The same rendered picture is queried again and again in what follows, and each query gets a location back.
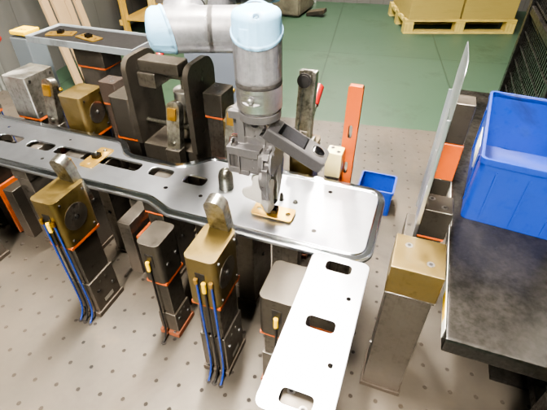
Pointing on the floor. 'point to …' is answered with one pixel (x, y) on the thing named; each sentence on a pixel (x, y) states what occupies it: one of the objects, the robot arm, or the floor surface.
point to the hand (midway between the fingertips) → (273, 205)
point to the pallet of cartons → (454, 15)
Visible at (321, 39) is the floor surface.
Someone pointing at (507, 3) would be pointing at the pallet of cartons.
